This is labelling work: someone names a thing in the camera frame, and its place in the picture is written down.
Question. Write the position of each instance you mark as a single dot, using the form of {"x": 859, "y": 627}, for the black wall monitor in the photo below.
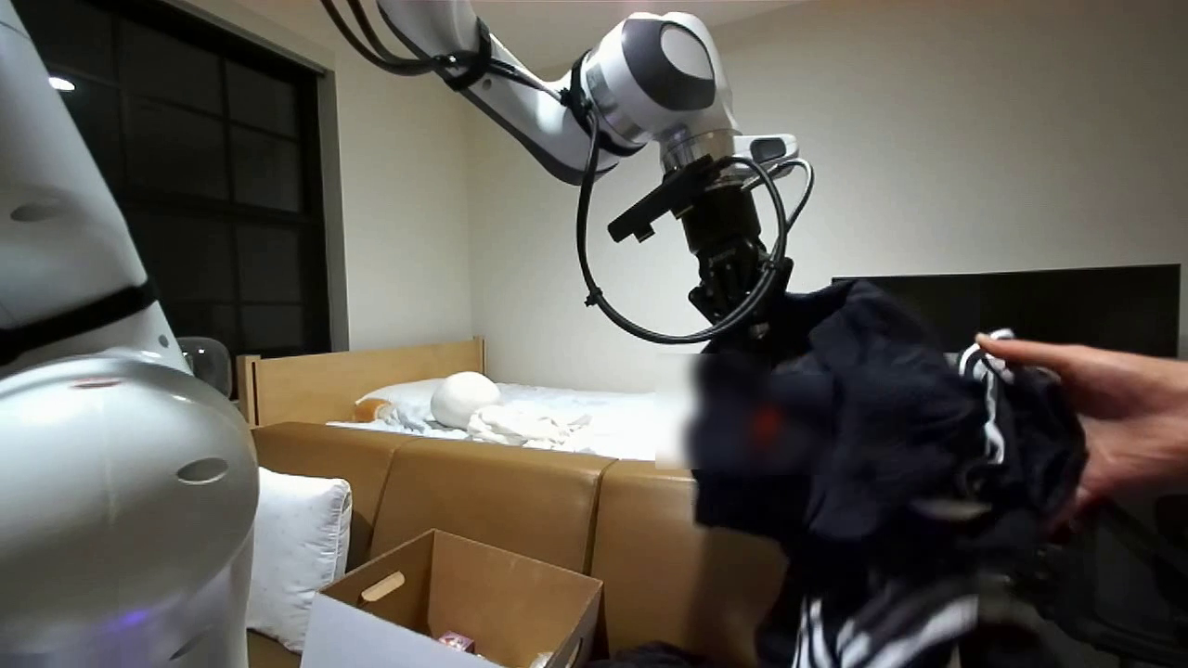
{"x": 1052, "y": 308}

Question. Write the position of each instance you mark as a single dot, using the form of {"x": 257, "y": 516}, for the white rumpled bedding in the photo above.
{"x": 580, "y": 419}

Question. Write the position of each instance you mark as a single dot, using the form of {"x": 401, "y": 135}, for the dark window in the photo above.
{"x": 209, "y": 187}

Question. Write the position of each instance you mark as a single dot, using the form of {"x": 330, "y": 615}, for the light wooden bed frame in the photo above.
{"x": 310, "y": 378}

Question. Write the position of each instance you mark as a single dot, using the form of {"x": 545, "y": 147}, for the person's hand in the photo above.
{"x": 1128, "y": 409}

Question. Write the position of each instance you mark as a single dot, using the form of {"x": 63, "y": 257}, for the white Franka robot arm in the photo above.
{"x": 114, "y": 496}

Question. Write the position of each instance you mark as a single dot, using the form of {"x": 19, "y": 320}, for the brown cardboard box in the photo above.
{"x": 484, "y": 594}

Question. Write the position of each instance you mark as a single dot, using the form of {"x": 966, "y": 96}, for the brown leather sofa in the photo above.
{"x": 520, "y": 496}

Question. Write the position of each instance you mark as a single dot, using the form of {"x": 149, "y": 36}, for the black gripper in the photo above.
{"x": 729, "y": 255}

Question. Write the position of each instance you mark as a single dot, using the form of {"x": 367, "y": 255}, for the black trousers with white stripes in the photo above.
{"x": 868, "y": 469}

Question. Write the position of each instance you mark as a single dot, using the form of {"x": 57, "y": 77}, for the white pillow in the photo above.
{"x": 301, "y": 558}

